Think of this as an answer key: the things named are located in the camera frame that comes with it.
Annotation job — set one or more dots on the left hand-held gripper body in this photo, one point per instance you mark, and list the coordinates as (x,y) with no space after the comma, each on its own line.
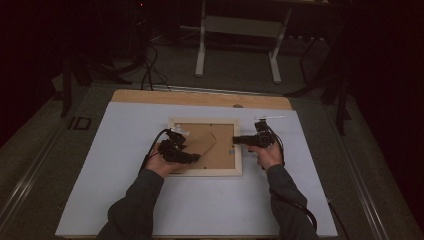
(170,151)

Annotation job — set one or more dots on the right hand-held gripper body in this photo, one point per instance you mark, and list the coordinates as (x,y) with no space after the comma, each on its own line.
(263,140)

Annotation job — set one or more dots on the wooden picture frame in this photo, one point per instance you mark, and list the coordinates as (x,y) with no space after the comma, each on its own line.
(220,160)

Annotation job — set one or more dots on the person's left hand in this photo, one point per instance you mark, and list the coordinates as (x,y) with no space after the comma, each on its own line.
(158,165)

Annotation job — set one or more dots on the person's right hand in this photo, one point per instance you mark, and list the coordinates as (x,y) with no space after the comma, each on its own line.
(270,156)

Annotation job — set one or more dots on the white table mat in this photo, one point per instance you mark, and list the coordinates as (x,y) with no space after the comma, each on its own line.
(206,206)

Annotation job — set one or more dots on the black metal stand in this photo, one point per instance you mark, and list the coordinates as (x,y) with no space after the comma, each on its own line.
(66,90)
(341,100)

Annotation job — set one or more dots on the dark equipment rack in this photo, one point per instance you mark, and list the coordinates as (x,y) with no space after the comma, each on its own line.
(138,33)

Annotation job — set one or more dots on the black rectangular floor bracket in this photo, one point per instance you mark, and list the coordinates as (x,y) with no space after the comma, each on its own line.
(74,123)

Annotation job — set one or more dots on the metal floor rail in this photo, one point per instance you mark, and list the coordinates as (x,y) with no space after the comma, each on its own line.
(361,180)
(30,180)

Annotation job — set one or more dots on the white metal desk frame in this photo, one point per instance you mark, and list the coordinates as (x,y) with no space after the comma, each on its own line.
(240,26)

